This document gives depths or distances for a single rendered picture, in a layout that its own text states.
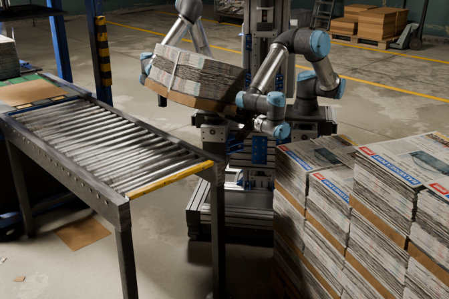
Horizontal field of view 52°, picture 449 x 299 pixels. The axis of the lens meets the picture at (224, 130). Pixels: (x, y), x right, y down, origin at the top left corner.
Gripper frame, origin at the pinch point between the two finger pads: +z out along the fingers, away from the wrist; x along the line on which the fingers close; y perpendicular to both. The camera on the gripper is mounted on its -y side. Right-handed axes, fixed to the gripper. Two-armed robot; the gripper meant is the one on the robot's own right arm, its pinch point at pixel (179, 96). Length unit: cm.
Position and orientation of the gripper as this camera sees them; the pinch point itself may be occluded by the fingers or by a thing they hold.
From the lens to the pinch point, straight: 240.7
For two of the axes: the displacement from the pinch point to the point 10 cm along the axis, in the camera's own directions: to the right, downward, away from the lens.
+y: 2.6, -9.5, -1.4
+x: 6.9, 0.9, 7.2
